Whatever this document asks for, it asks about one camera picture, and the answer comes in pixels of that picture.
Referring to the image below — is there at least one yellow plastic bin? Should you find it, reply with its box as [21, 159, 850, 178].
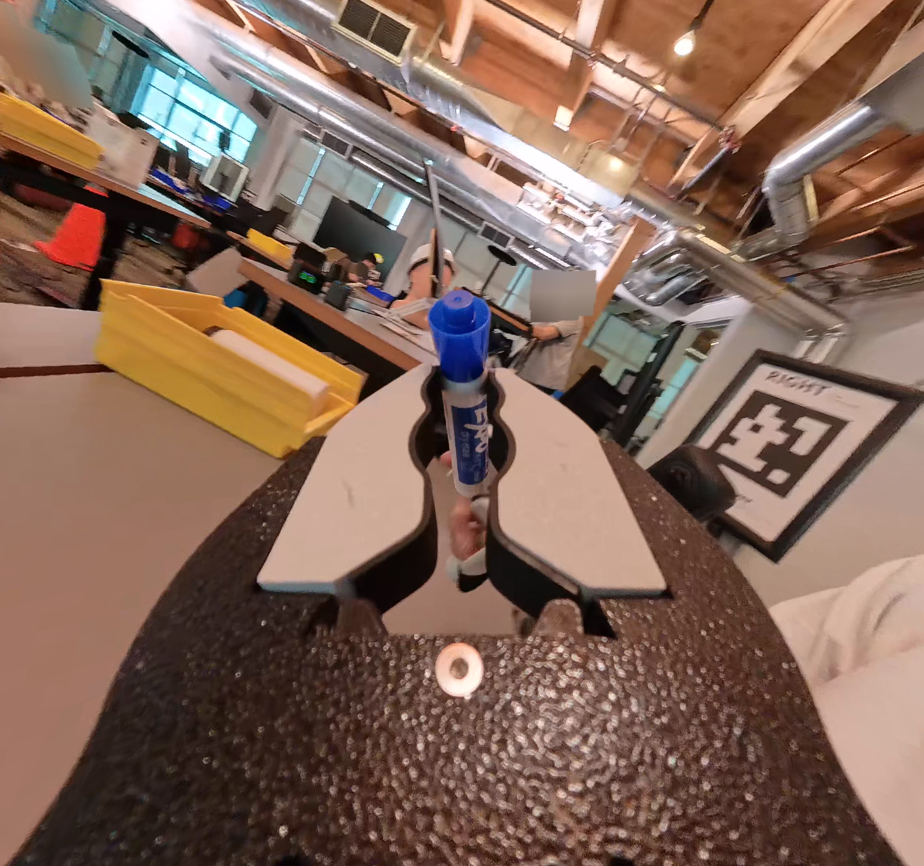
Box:
[0, 91, 106, 171]
[94, 279, 369, 460]

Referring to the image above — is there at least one white cylinder with black cap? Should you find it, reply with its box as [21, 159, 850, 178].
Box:
[210, 328, 334, 407]

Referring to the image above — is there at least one black television screen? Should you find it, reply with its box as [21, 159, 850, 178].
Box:
[314, 197, 411, 274]

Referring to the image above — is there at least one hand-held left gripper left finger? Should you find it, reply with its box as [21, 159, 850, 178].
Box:
[257, 366, 438, 600]

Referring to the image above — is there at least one blue and white marker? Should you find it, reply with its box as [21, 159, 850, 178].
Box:
[429, 289, 501, 496]

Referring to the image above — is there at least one orange traffic cone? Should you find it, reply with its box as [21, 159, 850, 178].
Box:
[37, 188, 111, 272]

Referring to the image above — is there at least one framed marker poster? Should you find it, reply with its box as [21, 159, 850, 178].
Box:
[691, 350, 924, 564]

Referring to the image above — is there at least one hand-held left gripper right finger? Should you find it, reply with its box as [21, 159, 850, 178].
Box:
[484, 369, 669, 607]

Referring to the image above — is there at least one black clock with green display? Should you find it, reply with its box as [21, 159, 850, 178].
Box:
[286, 243, 334, 291]

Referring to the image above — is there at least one grey desk with wooden edge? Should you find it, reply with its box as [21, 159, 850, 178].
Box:
[239, 257, 443, 375]

